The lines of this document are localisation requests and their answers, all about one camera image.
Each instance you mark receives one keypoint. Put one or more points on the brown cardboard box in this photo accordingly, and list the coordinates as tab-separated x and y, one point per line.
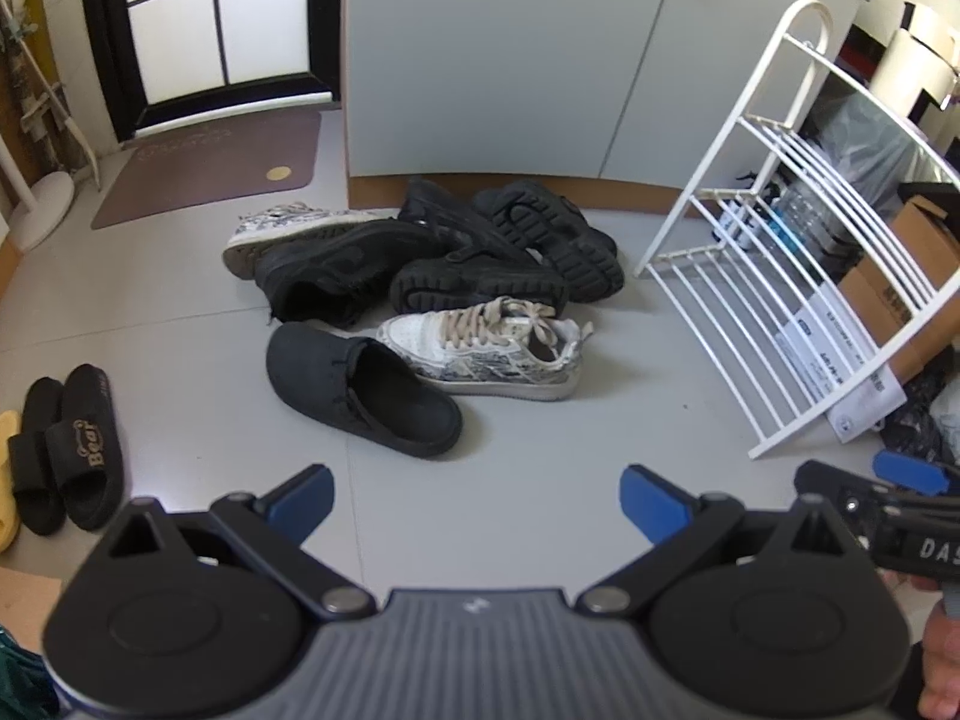
919	232

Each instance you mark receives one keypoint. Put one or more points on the yellow slipper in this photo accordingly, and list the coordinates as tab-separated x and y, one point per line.
6	480

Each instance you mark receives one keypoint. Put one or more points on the white furniture panel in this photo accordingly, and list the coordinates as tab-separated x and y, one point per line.
904	67

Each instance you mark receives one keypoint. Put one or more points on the dark spray bottle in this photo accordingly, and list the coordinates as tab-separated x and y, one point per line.
731	225

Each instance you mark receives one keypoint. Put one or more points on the teal bag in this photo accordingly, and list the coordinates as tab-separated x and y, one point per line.
19	675

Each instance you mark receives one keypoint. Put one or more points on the grey plastic bag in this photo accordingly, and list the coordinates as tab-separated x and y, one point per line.
862	142

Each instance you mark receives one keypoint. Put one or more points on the brown door mat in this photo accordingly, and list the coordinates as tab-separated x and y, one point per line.
210	165

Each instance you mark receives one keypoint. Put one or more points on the black slide slipper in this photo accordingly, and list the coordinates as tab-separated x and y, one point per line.
34	457

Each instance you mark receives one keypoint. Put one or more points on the black lace-up sneaker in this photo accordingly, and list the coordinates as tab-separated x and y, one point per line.
337	262
442	214

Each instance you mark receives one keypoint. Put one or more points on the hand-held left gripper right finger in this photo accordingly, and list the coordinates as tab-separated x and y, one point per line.
649	502

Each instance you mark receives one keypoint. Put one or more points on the clear water bottle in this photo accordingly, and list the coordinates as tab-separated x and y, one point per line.
806	214

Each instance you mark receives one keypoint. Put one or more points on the white shoe rack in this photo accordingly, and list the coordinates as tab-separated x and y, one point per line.
761	450

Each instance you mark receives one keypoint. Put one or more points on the white fan base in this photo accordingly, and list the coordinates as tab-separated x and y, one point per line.
45	214

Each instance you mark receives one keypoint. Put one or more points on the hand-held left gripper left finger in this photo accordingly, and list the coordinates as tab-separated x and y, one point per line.
304	499

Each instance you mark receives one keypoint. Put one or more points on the black framed glass door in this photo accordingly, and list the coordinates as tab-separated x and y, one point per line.
101	30

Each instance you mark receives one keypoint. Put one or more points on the patterned white sneaker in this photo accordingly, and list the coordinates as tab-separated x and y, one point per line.
277	229
465	360

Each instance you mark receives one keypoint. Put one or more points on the white cabinet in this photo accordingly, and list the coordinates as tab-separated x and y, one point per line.
487	52

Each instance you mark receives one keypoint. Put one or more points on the open cardboard box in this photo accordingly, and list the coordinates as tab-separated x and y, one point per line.
30	600

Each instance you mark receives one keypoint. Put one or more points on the white printed carton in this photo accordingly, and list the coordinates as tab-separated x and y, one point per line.
832	360

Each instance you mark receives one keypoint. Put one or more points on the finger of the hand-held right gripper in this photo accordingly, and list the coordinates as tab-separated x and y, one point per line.
907	471
832	484

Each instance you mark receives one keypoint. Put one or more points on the black plastic bag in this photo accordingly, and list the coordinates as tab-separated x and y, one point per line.
926	405

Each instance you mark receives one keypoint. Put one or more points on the black slide with bear print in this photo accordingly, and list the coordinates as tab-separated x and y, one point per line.
94	450

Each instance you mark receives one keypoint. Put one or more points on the person's right hand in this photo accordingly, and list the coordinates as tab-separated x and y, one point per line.
941	667

